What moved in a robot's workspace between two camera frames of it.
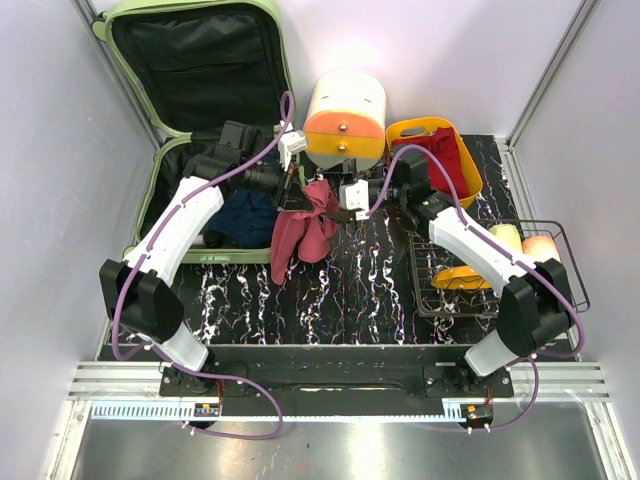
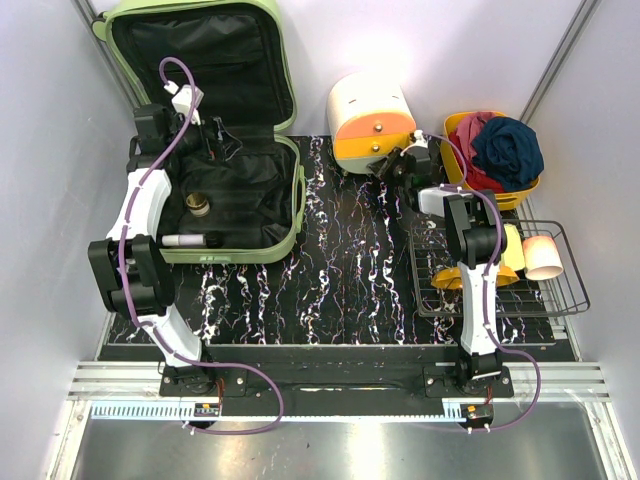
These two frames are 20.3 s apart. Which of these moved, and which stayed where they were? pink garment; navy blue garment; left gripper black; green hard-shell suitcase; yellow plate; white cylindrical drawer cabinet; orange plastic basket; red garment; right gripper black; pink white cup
Moved: red garment; white cylindrical drawer cabinet; navy blue garment; orange plastic basket; pink garment; left gripper black; right gripper black
Stayed: green hard-shell suitcase; pink white cup; yellow plate
